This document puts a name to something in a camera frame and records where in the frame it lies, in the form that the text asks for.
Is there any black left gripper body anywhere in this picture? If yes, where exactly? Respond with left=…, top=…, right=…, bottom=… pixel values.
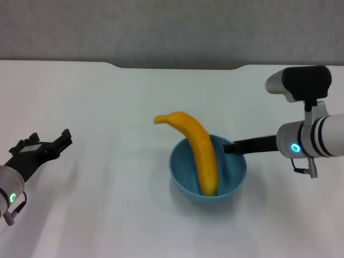
left=3, top=141, right=61, bottom=184

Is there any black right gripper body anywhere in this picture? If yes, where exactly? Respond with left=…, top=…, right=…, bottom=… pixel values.
left=233, top=134, right=279, bottom=155

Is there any yellow banana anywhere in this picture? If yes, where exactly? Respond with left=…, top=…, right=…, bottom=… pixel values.
left=153, top=111, right=219, bottom=197

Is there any blue ceramic bowl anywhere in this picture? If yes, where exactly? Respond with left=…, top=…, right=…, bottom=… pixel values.
left=168, top=134, right=248, bottom=206

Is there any right wrist cable with connector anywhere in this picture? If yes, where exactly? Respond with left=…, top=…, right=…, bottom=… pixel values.
left=290, top=156, right=319, bottom=179

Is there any wrist cable with connector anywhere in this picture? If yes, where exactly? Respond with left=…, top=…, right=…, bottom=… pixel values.
left=2, top=190, right=28, bottom=227
left=290, top=156, right=319, bottom=179

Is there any left wrist cable with connector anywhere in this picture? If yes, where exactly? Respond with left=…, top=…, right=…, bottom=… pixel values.
left=2, top=190, right=28, bottom=227

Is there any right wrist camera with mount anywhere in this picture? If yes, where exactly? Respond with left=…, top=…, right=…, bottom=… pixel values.
left=264, top=65, right=333, bottom=125

